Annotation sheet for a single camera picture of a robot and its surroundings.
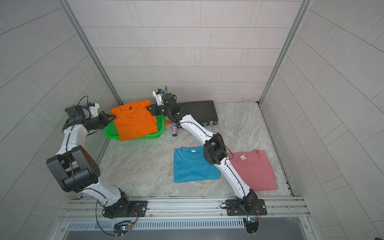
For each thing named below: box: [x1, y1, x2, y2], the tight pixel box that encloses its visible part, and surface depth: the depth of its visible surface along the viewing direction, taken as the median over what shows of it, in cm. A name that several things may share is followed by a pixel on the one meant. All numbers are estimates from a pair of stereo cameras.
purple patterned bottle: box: [171, 122, 178, 137], surface depth 101 cm
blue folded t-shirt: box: [174, 146, 221, 183], surface depth 85 cm
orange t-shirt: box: [110, 100, 158, 142], surface depth 86 cm
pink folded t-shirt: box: [227, 149, 279, 191], surface depth 84 cm
